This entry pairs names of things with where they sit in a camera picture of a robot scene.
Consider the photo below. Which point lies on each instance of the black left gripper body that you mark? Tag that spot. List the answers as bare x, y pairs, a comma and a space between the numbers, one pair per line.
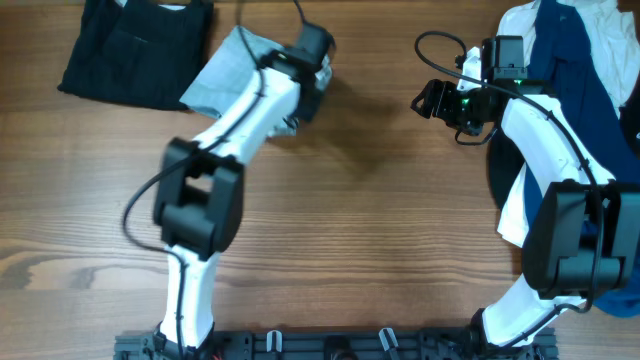
307, 106

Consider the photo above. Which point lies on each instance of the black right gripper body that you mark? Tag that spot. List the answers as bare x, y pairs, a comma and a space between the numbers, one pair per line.
460, 109

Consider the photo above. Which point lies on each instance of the light blue denim shorts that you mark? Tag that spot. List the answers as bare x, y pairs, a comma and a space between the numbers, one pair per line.
227, 73

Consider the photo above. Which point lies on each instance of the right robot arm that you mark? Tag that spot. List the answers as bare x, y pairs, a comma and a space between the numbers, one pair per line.
583, 240

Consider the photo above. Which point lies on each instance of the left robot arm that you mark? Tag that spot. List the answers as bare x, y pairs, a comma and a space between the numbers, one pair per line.
200, 197

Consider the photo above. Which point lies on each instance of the navy blue garment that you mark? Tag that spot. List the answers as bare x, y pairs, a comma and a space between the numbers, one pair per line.
562, 55

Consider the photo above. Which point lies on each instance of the black garment at right edge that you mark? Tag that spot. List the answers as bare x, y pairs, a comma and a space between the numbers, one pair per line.
629, 122

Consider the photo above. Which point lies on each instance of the white shirt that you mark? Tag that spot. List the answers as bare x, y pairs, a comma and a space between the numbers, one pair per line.
615, 54

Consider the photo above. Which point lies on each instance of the folded black garment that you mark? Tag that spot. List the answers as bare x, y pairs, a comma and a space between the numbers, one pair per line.
139, 53

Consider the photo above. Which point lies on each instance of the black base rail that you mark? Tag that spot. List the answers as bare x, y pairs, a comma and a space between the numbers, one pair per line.
427, 344

